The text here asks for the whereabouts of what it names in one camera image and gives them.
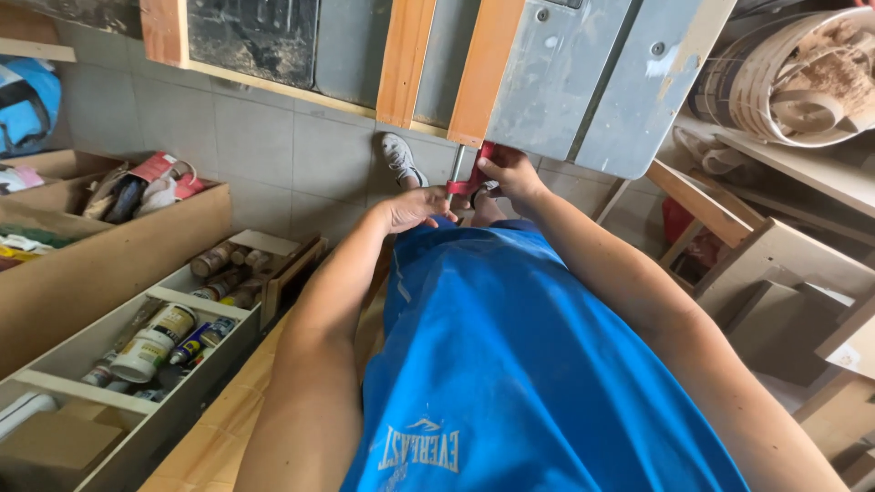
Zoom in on blue bag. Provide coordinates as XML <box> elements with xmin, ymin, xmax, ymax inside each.
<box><xmin>0</xmin><ymin>55</ymin><xmax>63</xmax><ymax>159</ymax></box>

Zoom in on red bar clamp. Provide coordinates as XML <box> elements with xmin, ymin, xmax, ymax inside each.
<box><xmin>445</xmin><ymin>141</ymin><xmax>498</xmax><ymax>205</ymax></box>

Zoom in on heap of fibreboard offcuts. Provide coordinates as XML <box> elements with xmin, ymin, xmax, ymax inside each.
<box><xmin>695</xmin><ymin>217</ymin><xmax>875</xmax><ymax>492</ymax></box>

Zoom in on brown fibreboard crate with clutter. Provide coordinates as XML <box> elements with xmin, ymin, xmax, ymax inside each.
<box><xmin>0</xmin><ymin>149</ymin><xmax>234</xmax><ymax>381</ymax></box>

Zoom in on person's right hand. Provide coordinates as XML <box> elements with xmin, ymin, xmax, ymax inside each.
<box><xmin>476</xmin><ymin>144</ymin><xmax>552</xmax><ymax>217</ymax></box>

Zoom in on wooden trestle frame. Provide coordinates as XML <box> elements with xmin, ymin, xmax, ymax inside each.
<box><xmin>592</xmin><ymin>158</ymin><xmax>768</xmax><ymax>296</ymax></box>

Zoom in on wooden frame with dark panel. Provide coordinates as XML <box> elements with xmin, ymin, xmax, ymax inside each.
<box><xmin>139</xmin><ymin>0</ymin><xmax>452</xmax><ymax>139</ymax></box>

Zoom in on red bag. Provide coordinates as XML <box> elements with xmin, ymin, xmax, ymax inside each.
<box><xmin>661</xmin><ymin>196</ymin><xmax>724</xmax><ymax>269</ymax></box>

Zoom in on grey shoe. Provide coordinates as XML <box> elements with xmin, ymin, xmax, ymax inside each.
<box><xmin>469</xmin><ymin>179</ymin><xmax>502</xmax><ymax>210</ymax></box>
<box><xmin>380</xmin><ymin>132</ymin><xmax>430</xmax><ymax>191</ymax></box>

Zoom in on shelf board with white cloth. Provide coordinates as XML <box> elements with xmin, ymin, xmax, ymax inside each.
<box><xmin>671</xmin><ymin>113</ymin><xmax>875</xmax><ymax>221</ymax></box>

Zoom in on coil of wood edge banding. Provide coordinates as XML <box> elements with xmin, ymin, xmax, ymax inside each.
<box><xmin>686</xmin><ymin>6</ymin><xmax>875</xmax><ymax>149</ymax></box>

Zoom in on orange wooden slat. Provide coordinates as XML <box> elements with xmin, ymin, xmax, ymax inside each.
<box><xmin>447</xmin><ymin>0</ymin><xmax>528</xmax><ymax>149</ymax></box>
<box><xmin>375</xmin><ymin>0</ymin><xmax>438</xmax><ymax>130</ymax></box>

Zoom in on blue t-shirt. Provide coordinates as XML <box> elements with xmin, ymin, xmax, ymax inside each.
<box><xmin>340</xmin><ymin>216</ymin><xmax>751</xmax><ymax>492</ymax></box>

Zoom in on person's left hand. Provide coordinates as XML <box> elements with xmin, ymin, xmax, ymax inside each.
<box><xmin>372</xmin><ymin>186</ymin><xmax>459</xmax><ymax>237</ymax></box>

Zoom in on grey workbench top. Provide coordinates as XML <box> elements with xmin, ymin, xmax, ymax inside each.
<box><xmin>484</xmin><ymin>0</ymin><xmax>738</xmax><ymax>180</ymax></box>

